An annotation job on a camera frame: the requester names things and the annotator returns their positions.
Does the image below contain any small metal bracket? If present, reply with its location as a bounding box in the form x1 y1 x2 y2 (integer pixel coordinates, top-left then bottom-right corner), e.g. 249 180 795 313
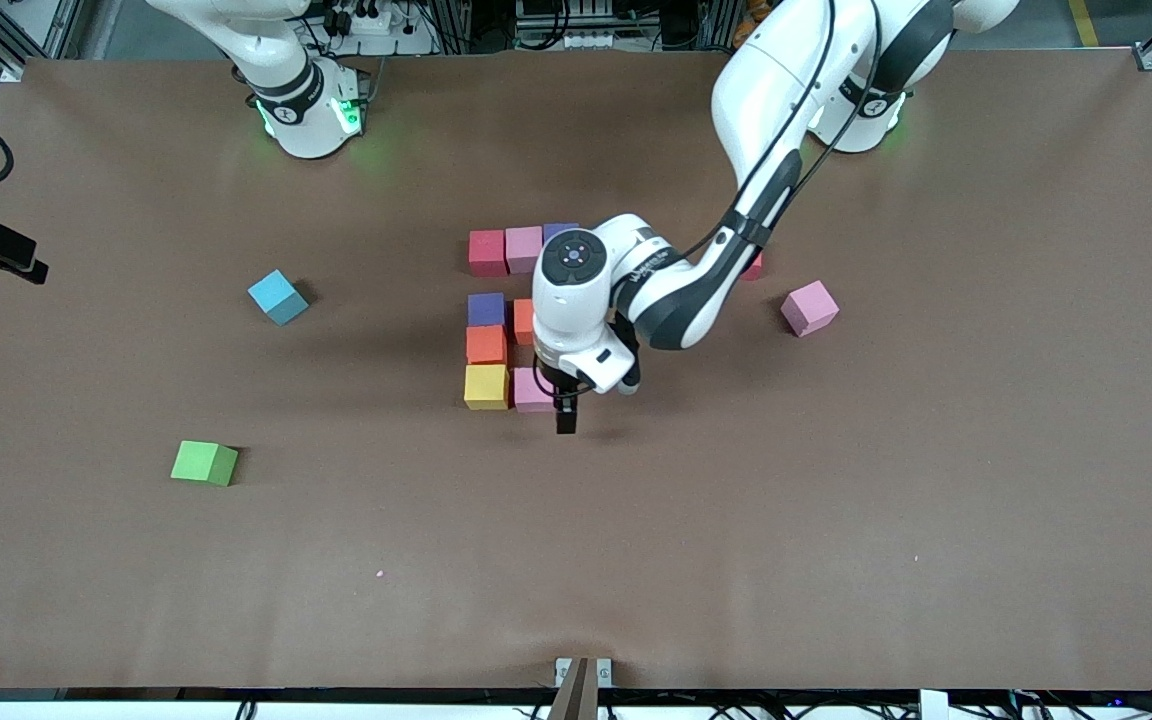
555 657 614 689

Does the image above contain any white electronics box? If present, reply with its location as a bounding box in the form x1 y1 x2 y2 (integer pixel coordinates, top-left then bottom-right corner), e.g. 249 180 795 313
514 0 623 51

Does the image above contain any pink foam cube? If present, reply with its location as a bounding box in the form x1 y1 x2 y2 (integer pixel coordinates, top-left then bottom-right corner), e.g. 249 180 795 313
505 226 545 275
779 279 841 338
513 367 559 414

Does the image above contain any cyan foam cube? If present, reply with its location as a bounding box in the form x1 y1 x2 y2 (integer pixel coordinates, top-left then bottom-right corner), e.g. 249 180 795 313
247 269 309 326

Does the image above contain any green foam cube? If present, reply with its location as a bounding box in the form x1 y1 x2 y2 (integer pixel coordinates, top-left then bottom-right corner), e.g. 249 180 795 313
170 440 239 488

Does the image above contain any yellow foam cube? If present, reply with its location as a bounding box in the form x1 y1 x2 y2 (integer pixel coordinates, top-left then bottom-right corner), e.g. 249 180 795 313
464 364 511 411

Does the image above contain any white power strip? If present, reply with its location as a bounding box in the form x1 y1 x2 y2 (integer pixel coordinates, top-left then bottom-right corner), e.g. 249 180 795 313
321 0 399 37

